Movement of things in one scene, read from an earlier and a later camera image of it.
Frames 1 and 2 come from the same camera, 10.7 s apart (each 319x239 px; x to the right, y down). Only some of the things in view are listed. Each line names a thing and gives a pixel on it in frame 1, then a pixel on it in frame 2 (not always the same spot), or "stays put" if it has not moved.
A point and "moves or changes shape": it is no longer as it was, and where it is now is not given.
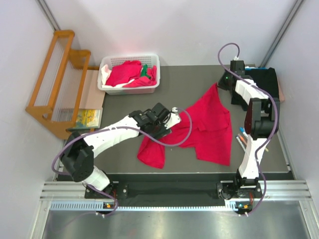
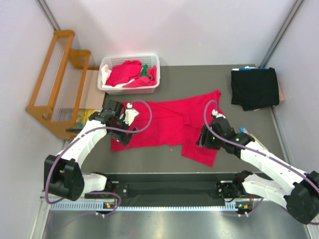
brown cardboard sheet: (92, 97) stays put
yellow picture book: (89, 118) stays put
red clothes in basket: (128, 70) stays put
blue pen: (242, 130) stays put
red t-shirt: (205, 127) moves or changes shape
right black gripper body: (224, 81) to (211, 142)
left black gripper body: (162, 131) to (123, 137)
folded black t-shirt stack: (265, 79) stays put
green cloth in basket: (144, 70) stays put
